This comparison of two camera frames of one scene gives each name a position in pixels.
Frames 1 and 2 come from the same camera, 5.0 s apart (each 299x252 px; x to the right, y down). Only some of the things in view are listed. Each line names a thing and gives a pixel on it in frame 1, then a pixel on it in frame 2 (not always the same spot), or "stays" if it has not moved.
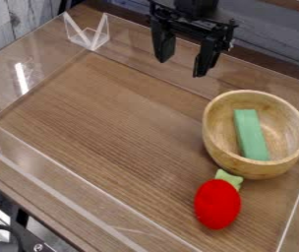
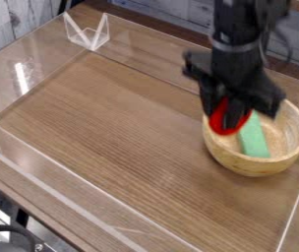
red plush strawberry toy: x=216 y=201 to x=216 y=114
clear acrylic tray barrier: x=92 y=129 stays
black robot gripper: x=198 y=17 to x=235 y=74
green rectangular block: x=253 y=136 stays
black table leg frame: x=21 y=217 stays
